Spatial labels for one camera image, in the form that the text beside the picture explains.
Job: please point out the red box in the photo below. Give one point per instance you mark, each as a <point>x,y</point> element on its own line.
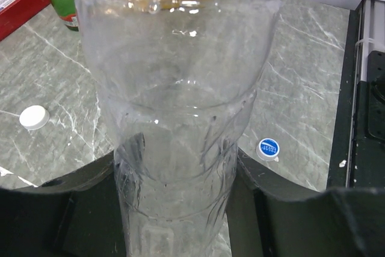
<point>14,13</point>

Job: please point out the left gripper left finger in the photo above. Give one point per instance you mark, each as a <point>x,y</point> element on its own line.
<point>77,214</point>

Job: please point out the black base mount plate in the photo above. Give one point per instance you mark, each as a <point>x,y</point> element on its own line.
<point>370,135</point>

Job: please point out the aluminium rail frame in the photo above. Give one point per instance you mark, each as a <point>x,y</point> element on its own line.
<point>361,51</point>

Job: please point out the blue bottle cap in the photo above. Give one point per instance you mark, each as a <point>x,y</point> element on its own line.
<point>268,150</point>

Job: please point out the clear plastic bottle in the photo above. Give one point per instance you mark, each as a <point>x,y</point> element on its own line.
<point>176,89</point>

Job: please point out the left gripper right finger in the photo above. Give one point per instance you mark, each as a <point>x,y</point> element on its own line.
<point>268,215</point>

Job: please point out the white bottle cap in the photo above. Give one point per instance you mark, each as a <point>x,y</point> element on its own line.
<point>34,117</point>

